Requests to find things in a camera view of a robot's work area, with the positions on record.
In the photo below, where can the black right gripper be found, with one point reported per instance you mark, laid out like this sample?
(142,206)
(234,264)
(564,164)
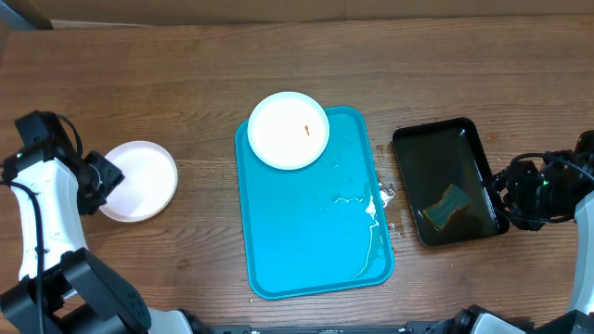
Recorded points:
(513,181)

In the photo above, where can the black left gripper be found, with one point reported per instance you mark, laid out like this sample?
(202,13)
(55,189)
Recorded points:
(116,175)

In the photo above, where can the green yellow sponge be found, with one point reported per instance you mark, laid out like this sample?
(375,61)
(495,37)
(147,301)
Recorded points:
(453,200)

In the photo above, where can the white plate blue rim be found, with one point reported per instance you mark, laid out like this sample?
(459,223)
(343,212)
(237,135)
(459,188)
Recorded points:
(288,130)

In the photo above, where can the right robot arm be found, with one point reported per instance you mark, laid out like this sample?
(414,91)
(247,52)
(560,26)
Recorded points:
(546,190)

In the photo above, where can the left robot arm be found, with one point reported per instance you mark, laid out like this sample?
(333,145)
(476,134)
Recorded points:
(63,287)

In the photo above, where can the black rectangular tray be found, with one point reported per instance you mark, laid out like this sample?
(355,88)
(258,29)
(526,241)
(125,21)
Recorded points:
(432,156)

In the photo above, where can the teal plastic tray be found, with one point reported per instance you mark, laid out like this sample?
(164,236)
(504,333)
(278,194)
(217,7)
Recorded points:
(320,228)

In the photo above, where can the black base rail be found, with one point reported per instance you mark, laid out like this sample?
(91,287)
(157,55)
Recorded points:
(463,322)

